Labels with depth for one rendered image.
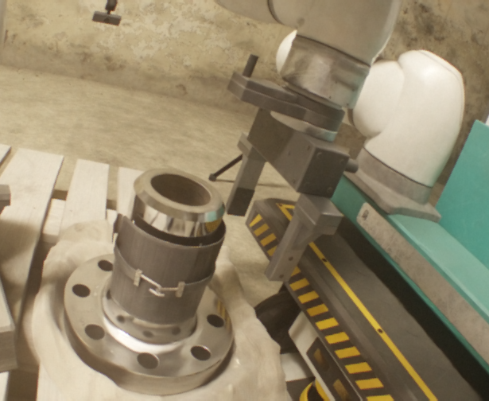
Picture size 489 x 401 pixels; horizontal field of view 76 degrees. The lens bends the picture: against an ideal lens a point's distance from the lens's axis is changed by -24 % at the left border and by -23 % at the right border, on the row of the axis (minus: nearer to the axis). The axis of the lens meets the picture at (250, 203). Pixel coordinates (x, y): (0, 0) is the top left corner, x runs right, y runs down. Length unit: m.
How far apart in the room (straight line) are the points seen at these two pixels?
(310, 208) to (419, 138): 0.30
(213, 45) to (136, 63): 0.56
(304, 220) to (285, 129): 0.10
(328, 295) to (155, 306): 0.22
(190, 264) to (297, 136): 0.18
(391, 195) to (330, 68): 0.30
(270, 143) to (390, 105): 0.27
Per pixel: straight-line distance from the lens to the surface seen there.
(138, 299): 0.47
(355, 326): 0.49
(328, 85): 0.38
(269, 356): 0.57
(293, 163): 0.39
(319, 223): 0.36
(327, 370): 0.54
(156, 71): 2.73
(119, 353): 0.49
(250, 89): 0.36
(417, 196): 0.65
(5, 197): 0.59
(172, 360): 0.50
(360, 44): 0.38
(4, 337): 0.47
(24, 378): 0.59
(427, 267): 0.54
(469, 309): 0.51
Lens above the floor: 0.58
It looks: 23 degrees down
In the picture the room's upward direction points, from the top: 22 degrees clockwise
